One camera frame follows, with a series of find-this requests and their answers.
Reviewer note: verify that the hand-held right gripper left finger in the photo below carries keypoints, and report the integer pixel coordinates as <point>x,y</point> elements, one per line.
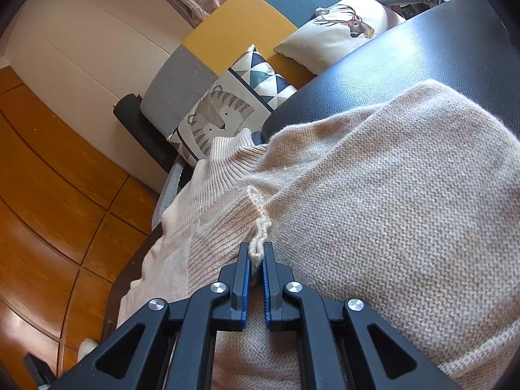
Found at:
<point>245,288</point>

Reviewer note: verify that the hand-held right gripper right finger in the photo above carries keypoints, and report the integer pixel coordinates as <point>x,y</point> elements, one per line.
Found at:
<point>266,292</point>

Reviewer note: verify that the beige knit sweater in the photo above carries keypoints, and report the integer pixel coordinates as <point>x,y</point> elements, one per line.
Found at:
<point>386,195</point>

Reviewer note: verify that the white slipper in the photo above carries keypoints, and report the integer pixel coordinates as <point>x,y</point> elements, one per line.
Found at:
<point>87,349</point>

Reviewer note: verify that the tiger print cushion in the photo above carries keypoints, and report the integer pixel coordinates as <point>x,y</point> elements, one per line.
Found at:
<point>227,109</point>

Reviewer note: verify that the deer print cushion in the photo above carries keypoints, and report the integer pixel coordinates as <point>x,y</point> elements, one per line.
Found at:
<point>325,36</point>

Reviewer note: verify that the grey yellow blue sofa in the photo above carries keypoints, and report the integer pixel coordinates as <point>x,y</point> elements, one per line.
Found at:
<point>239,20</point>

